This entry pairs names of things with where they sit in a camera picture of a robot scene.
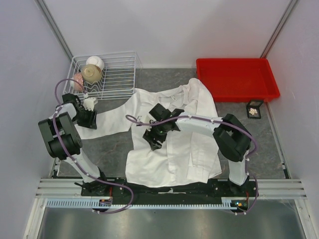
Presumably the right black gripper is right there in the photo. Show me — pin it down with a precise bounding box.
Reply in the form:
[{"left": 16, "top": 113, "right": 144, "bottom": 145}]
[{"left": 143, "top": 120, "right": 168, "bottom": 151}]

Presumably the red plastic bin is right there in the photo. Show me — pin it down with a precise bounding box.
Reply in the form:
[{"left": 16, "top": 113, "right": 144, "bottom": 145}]
[{"left": 196, "top": 58, "right": 280, "bottom": 103}]

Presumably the white wire dish rack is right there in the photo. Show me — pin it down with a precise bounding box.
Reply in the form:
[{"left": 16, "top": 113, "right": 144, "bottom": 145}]
[{"left": 63, "top": 51, "right": 139, "bottom": 100}]

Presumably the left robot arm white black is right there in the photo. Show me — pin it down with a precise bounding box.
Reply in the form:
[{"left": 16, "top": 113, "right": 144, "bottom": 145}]
[{"left": 38, "top": 93, "right": 110, "bottom": 196}]

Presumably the aluminium frame rail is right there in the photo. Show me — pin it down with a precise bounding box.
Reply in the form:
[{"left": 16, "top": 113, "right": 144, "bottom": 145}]
[{"left": 36, "top": 179, "right": 307, "bottom": 200}]

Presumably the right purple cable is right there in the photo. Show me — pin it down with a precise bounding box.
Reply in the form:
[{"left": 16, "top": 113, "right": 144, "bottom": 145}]
[{"left": 125, "top": 114, "right": 260, "bottom": 215}]

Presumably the flower brooch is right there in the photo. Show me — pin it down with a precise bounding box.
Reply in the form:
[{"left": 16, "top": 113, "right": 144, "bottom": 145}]
[{"left": 249, "top": 108, "right": 258, "bottom": 116}]

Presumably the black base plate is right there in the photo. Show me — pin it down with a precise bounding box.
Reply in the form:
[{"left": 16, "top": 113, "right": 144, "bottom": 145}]
[{"left": 80, "top": 178, "right": 256, "bottom": 205}]

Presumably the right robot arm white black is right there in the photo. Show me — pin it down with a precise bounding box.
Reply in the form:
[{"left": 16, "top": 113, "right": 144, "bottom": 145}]
[{"left": 143, "top": 104, "right": 252, "bottom": 196}]

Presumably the light blue cable duct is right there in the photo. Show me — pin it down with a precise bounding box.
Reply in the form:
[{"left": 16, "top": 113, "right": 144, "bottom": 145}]
[{"left": 46, "top": 198, "right": 247, "bottom": 210}]

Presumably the black brooch box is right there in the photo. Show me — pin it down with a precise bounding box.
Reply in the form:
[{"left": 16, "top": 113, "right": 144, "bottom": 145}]
[{"left": 246, "top": 100, "right": 264, "bottom": 120}]

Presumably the beige ceramic bowl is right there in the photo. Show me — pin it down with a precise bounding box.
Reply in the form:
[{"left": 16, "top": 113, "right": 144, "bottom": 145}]
[{"left": 81, "top": 64, "right": 102, "bottom": 84}]

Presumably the white button shirt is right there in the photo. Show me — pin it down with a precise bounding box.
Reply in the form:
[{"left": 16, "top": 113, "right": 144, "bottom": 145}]
[{"left": 76, "top": 78, "right": 222, "bottom": 188}]

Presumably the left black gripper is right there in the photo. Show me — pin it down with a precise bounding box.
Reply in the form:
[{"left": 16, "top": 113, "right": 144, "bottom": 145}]
[{"left": 72, "top": 107, "right": 97, "bottom": 130}]

